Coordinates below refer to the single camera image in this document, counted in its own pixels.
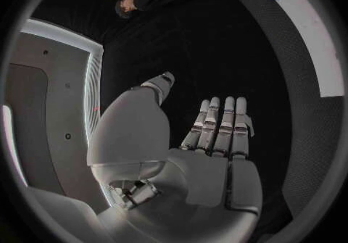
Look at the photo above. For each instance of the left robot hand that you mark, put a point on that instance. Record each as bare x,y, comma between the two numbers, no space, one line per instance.
201,182

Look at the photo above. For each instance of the white task board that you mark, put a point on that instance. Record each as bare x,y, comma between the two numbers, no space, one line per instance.
312,29

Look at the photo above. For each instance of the person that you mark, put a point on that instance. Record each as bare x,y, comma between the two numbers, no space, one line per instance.
126,7

